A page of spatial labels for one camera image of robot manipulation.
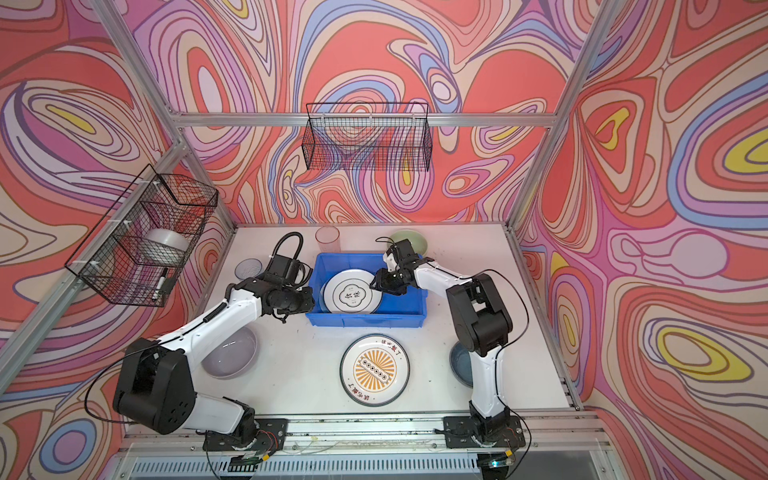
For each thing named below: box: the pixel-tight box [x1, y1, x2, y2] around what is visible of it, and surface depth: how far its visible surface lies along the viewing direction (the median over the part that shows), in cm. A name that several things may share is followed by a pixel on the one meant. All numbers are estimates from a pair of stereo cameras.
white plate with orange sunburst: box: [339, 333, 411, 407], surface depth 84 cm
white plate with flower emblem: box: [320, 268, 382, 314], surface depth 98 cm
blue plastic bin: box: [306, 253, 428, 328], surface depth 95 cm
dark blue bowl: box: [449, 341, 473, 389], surface depth 84 cm
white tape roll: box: [139, 228, 191, 266], surface depth 74 cm
